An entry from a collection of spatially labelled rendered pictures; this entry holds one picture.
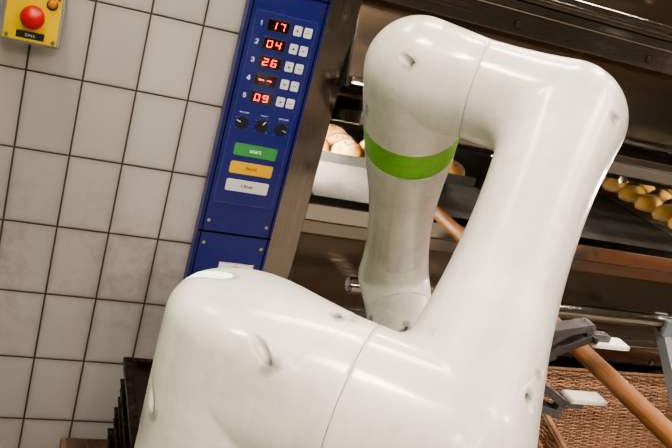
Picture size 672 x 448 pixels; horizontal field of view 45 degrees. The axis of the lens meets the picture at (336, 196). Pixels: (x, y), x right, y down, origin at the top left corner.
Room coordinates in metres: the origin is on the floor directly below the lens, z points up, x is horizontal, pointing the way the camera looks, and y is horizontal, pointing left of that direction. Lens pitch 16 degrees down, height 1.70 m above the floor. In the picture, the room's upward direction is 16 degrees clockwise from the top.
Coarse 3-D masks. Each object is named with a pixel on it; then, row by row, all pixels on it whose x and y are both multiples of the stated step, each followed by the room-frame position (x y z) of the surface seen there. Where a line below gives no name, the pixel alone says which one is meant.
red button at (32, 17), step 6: (30, 6) 1.35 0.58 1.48; (24, 12) 1.34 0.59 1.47; (30, 12) 1.34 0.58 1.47; (36, 12) 1.34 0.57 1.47; (42, 12) 1.35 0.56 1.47; (24, 18) 1.34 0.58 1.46; (30, 18) 1.34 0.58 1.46; (36, 18) 1.34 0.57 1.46; (42, 18) 1.35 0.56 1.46; (24, 24) 1.34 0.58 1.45; (30, 24) 1.34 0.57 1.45; (36, 24) 1.34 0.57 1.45; (42, 24) 1.35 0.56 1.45
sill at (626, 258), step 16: (320, 208) 1.67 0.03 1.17; (336, 208) 1.68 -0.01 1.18; (352, 208) 1.70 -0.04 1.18; (368, 208) 1.73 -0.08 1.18; (352, 224) 1.70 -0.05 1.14; (432, 224) 1.77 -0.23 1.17; (464, 224) 1.82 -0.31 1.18; (592, 240) 1.99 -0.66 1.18; (576, 256) 1.93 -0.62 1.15; (592, 256) 1.94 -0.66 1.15; (608, 256) 1.96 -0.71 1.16; (624, 256) 1.98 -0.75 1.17; (640, 256) 2.00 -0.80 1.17; (656, 256) 2.02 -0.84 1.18
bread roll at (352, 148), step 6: (336, 144) 2.09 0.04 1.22; (342, 144) 2.08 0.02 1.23; (348, 144) 2.09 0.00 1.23; (354, 144) 2.09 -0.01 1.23; (330, 150) 2.09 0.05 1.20; (336, 150) 2.07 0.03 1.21; (342, 150) 2.07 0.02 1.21; (348, 150) 2.08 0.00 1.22; (354, 150) 2.08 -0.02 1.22; (360, 150) 2.10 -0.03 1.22; (360, 156) 2.09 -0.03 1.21
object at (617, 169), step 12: (336, 108) 1.66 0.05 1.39; (336, 120) 1.65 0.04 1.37; (348, 120) 1.58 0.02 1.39; (360, 120) 1.52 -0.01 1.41; (468, 144) 1.61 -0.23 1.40; (612, 168) 1.75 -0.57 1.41; (624, 168) 1.76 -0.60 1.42; (636, 168) 1.77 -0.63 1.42; (648, 180) 1.79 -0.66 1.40; (660, 180) 1.80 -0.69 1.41
